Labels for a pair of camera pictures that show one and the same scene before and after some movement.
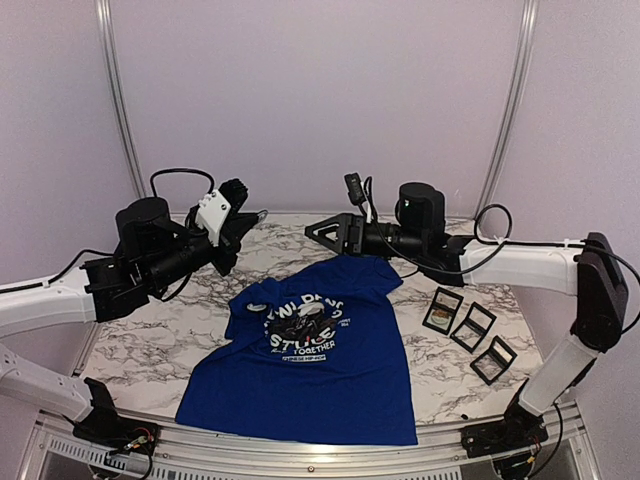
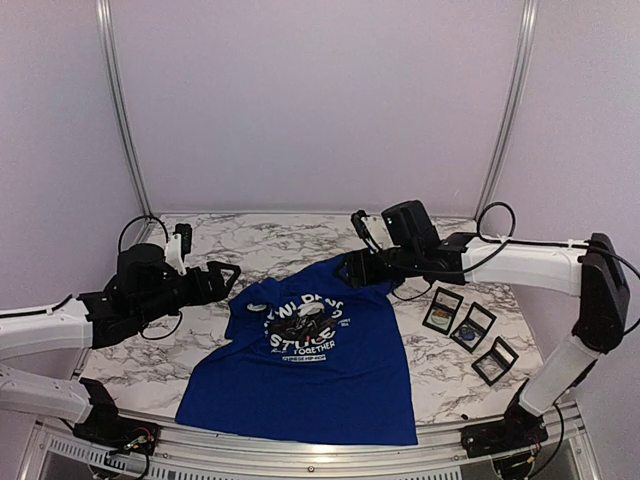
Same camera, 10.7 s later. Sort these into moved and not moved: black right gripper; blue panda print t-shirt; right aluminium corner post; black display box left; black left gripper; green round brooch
Moved: black right gripper; black left gripper
Not moved: blue panda print t-shirt; right aluminium corner post; black display box left; green round brooch
